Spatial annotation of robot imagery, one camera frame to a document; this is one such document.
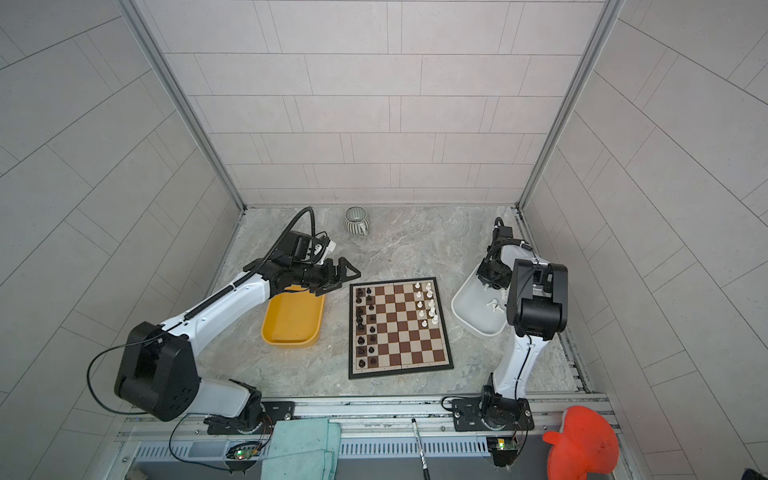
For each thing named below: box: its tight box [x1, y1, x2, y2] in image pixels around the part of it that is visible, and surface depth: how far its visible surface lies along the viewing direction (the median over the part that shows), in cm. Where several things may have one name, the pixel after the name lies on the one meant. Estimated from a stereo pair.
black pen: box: [411, 418, 431, 480], surface depth 68 cm
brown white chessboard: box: [348, 277, 454, 380], surface depth 86 cm
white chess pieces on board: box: [415, 282, 439, 327], surface depth 91 cm
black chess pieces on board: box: [356, 288, 377, 368], surface depth 86 cm
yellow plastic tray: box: [261, 284, 326, 348], surface depth 87 cm
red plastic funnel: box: [542, 406, 619, 480], surface depth 65 cm
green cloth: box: [261, 418, 342, 480], surface depth 68 cm
